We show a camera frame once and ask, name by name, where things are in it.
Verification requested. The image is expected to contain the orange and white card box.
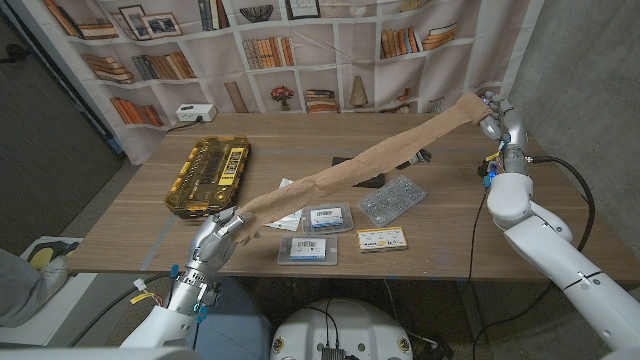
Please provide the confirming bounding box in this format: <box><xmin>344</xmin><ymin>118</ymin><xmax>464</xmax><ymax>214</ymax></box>
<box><xmin>356</xmin><ymin>226</ymin><xmax>409</xmax><ymax>254</ymax></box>

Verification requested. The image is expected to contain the black floor power adapter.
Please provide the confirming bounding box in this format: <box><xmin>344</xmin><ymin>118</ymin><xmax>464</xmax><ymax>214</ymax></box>
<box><xmin>414</xmin><ymin>339</ymin><xmax>456</xmax><ymax>360</ymax></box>

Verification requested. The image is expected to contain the printed bookshelf backdrop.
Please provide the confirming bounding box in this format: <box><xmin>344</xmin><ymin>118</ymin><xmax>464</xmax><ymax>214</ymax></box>
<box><xmin>7</xmin><ymin>0</ymin><xmax>546</xmax><ymax>166</ymax></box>

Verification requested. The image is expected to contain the black power strip cable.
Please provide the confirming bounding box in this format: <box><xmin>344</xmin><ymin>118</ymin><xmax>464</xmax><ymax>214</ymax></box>
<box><xmin>166</xmin><ymin>117</ymin><xmax>204</xmax><ymax>134</ymax></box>

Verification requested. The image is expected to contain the black hex key set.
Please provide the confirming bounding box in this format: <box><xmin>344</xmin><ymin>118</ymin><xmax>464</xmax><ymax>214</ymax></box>
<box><xmin>397</xmin><ymin>147</ymin><xmax>432</xmax><ymax>171</ymax></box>

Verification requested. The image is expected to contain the grey trouser leg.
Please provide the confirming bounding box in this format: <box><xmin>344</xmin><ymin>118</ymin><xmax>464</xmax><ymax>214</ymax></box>
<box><xmin>0</xmin><ymin>248</ymin><xmax>49</xmax><ymax>329</ymax></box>

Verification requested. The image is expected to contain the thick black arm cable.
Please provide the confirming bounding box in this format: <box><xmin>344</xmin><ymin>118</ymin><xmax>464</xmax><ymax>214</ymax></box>
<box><xmin>67</xmin><ymin>272</ymin><xmax>174</xmax><ymax>349</ymax></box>
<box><xmin>472</xmin><ymin>155</ymin><xmax>596</xmax><ymax>360</ymax></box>

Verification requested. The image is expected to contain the yellow transparent tool case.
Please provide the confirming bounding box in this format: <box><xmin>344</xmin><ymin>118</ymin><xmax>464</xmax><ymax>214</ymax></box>
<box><xmin>163</xmin><ymin>134</ymin><xmax>251</xmax><ymax>220</ymax></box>

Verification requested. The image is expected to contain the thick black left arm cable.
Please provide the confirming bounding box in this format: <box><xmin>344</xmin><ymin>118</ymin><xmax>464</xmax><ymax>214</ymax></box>
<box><xmin>67</xmin><ymin>272</ymin><xmax>174</xmax><ymax>349</ymax></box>

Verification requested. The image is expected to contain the beige nylon stocking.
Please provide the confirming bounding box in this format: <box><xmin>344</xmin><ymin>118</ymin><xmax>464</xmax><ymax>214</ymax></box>
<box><xmin>232</xmin><ymin>91</ymin><xmax>494</xmax><ymax>246</ymax></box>

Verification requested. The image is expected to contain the grey table leg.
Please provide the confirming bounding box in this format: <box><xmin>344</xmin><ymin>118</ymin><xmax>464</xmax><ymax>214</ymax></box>
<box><xmin>453</xmin><ymin>279</ymin><xmax>489</xmax><ymax>346</ymax></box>

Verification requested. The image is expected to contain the clear case with blue label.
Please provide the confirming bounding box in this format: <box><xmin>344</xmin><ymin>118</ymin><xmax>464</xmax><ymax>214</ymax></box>
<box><xmin>277</xmin><ymin>235</ymin><xmax>339</xmax><ymax>267</ymax></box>
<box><xmin>301</xmin><ymin>202</ymin><xmax>355</xmax><ymax>236</ymax></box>

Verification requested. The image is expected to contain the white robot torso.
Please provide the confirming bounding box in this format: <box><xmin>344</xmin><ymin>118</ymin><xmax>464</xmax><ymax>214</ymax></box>
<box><xmin>269</xmin><ymin>298</ymin><xmax>415</xmax><ymax>360</ymax></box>

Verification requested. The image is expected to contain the white power strip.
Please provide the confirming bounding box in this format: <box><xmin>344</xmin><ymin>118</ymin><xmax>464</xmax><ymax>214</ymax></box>
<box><xmin>175</xmin><ymin>103</ymin><xmax>219</xmax><ymax>123</ymax></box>

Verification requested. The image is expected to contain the white shoe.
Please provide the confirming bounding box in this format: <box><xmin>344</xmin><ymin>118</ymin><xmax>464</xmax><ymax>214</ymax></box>
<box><xmin>37</xmin><ymin>255</ymin><xmax>71</xmax><ymax>301</ymax></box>

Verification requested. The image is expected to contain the white floor mat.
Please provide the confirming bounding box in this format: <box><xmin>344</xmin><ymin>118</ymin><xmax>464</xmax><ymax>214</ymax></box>
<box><xmin>0</xmin><ymin>235</ymin><xmax>99</xmax><ymax>346</ymax></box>

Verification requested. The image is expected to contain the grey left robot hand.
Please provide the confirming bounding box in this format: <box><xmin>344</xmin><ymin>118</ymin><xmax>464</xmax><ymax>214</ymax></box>
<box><xmin>169</xmin><ymin>206</ymin><xmax>255</xmax><ymax>314</ymax></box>

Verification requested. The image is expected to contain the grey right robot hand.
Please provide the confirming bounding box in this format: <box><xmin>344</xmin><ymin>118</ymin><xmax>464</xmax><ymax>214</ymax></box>
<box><xmin>478</xmin><ymin>90</ymin><xmax>530</xmax><ymax>176</ymax></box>

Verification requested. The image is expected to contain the black coiled wall cable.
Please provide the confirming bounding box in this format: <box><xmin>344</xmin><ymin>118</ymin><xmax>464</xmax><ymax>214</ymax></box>
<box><xmin>0</xmin><ymin>43</ymin><xmax>29</xmax><ymax>64</ymax></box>

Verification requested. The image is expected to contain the yellow and black floor pad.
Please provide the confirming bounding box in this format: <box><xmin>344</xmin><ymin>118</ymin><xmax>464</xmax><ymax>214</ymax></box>
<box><xmin>27</xmin><ymin>240</ymin><xmax>81</xmax><ymax>271</ymax></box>

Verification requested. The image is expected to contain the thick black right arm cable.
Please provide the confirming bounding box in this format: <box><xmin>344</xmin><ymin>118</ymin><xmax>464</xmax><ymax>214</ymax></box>
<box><xmin>472</xmin><ymin>155</ymin><xmax>596</xmax><ymax>360</ymax></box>

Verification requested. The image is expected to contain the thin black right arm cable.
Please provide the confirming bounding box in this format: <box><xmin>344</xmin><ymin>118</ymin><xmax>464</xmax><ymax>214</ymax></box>
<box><xmin>464</xmin><ymin>187</ymin><xmax>490</xmax><ymax>301</ymax></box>

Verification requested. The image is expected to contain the black rectangular box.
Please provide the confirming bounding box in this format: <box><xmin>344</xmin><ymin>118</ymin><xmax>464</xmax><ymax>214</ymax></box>
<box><xmin>332</xmin><ymin>156</ymin><xmax>387</xmax><ymax>189</ymax></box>

